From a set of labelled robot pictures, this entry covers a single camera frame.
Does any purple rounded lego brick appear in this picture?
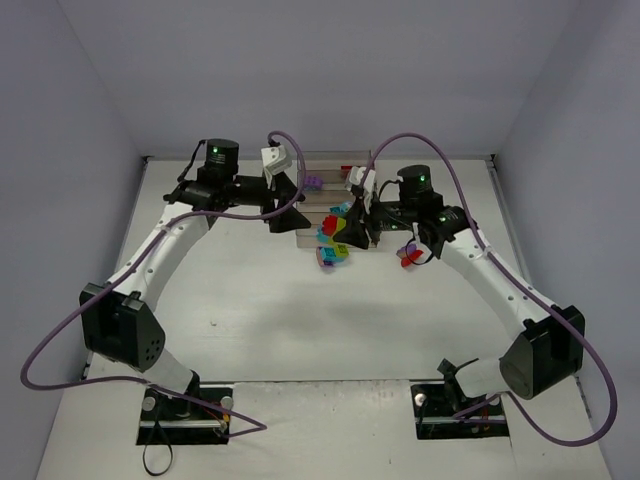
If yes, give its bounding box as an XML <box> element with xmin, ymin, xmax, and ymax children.
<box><xmin>303</xmin><ymin>175</ymin><xmax>324</xmax><ymax>192</ymax></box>

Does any blue green lego brick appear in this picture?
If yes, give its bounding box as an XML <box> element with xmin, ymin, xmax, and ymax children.
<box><xmin>316</xmin><ymin>217</ymin><xmax>346</xmax><ymax>245</ymax></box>

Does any red curved lego piece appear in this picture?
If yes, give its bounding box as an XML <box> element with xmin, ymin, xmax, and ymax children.
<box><xmin>401</xmin><ymin>249</ymin><xmax>424</xmax><ymax>268</ymax></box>

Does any blue oval flower lego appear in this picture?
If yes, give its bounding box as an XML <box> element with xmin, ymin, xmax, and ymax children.
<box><xmin>329</xmin><ymin>201</ymin><xmax>352</xmax><ymax>217</ymax></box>

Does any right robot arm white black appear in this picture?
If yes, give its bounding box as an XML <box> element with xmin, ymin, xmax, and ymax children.
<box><xmin>337</xmin><ymin>165</ymin><xmax>585</xmax><ymax>400</ymax></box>

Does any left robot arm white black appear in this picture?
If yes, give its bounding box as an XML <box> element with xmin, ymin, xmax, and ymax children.
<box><xmin>79</xmin><ymin>138</ymin><xmax>310</xmax><ymax>419</ymax></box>

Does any clear bin nearest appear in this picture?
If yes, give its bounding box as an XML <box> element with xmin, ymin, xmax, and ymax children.
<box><xmin>294</xmin><ymin>213</ymin><xmax>380</xmax><ymax>251</ymax></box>

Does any clear bin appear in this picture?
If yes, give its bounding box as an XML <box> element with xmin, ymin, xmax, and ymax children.
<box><xmin>304</xmin><ymin>150</ymin><xmax>371</xmax><ymax>171</ymax></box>
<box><xmin>294</xmin><ymin>213</ymin><xmax>380</xmax><ymax>251</ymax></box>
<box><xmin>302</xmin><ymin>170</ymin><xmax>349</xmax><ymax>192</ymax></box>
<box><xmin>296</xmin><ymin>190</ymin><xmax>354</xmax><ymax>213</ymax></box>

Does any green lego brick center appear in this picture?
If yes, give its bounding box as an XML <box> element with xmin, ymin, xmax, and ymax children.
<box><xmin>333</xmin><ymin>244</ymin><xmax>349</xmax><ymax>263</ymax></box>

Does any blue lego brick center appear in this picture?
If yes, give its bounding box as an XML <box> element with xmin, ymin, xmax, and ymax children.
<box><xmin>323</xmin><ymin>247</ymin><xmax>336</xmax><ymax>264</ymax></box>

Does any clear bin farthest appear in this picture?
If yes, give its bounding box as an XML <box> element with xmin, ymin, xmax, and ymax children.
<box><xmin>304</xmin><ymin>150</ymin><xmax>371</xmax><ymax>171</ymax></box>

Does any purple butterfly lego piece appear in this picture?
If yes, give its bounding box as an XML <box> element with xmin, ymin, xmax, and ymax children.
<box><xmin>315</xmin><ymin>247</ymin><xmax>334</xmax><ymax>273</ymax></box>

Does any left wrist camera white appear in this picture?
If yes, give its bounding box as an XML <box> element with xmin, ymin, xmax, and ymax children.
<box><xmin>261</xmin><ymin>144</ymin><xmax>292</xmax><ymax>190</ymax></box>

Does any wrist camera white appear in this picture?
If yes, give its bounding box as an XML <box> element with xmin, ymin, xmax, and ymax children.
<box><xmin>345</xmin><ymin>167</ymin><xmax>376</xmax><ymax>212</ymax></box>
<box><xmin>261</xmin><ymin>144</ymin><xmax>292</xmax><ymax>190</ymax></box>

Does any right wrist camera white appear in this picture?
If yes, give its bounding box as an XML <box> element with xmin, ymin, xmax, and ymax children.
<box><xmin>345</xmin><ymin>167</ymin><xmax>376</xmax><ymax>212</ymax></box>

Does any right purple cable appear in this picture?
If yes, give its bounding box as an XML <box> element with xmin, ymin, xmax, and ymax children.
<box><xmin>367</xmin><ymin>132</ymin><xmax>617</xmax><ymax>446</ymax></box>

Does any purple cable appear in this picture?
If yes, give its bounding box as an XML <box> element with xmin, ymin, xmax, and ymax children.
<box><xmin>367</xmin><ymin>132</ymin><xmax>617</xmax><ymax>446</ymax></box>
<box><xmin>19</xmin><ymin>130</ymin><xmax>307</xmax><ymax>441</ymax></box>

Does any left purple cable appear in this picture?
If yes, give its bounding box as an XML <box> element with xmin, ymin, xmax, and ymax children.
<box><xmin>19</xmin><ymin>130</ymin><xmax>307</xmax><ymax>441</ymax></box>

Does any black loop cable left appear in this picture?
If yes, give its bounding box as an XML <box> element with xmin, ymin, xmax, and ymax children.
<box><xmin>143</xmin><ymin>419</ymin><xmax>176</xmax><ymax>476</ymax></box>

